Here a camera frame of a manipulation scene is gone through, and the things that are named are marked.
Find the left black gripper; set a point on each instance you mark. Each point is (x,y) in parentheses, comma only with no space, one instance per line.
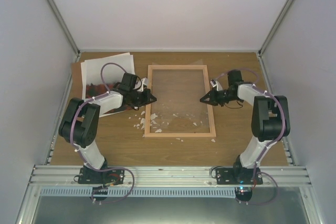
(147,98)

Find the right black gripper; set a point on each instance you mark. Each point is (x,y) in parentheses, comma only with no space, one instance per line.
(213,100)

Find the clear plastic frame sheet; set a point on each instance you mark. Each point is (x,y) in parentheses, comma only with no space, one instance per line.
(178,111)

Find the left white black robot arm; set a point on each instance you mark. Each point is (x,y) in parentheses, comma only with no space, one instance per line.
(79,124)

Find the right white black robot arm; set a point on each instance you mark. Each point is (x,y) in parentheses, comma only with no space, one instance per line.
(270,121)

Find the white paper sheet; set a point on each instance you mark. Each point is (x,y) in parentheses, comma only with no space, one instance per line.
(111,73)

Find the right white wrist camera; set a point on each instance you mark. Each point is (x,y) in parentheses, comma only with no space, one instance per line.
(216,85)

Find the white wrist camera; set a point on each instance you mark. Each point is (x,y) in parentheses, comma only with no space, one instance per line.
(143,83)
(216,85)

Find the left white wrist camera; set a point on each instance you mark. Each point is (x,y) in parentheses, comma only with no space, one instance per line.
(143,83)

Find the brown frame backing board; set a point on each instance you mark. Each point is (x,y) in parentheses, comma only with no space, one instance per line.
(76,89)

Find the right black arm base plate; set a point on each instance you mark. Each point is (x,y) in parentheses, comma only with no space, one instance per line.
(227,176)

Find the slotted grey cable duct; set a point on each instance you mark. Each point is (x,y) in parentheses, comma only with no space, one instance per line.
(145,192)

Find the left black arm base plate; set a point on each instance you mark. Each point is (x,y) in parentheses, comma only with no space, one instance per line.
(89,176)

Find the left aluminium corner post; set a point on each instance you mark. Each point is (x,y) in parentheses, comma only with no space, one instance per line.
(64,27)

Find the aluminium corner post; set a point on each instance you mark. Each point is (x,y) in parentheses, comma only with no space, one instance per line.
(278,21)
(64,27)

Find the aluminium front mounting rail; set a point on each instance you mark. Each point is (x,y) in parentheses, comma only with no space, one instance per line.
(172,176)

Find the right aluminium corner post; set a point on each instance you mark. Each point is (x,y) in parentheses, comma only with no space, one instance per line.
(278,21)

